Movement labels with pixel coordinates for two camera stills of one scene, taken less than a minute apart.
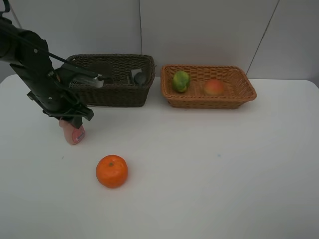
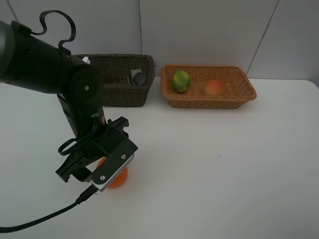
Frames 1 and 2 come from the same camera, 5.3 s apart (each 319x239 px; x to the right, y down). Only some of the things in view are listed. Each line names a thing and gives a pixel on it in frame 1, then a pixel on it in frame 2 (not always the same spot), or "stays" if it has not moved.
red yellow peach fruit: (214, 87) stays
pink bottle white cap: (73, 135) -> (86, 59)
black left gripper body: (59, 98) -> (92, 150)
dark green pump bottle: (139, 78) stays
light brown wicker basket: (238, 89) stays
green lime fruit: (181, 80) stays
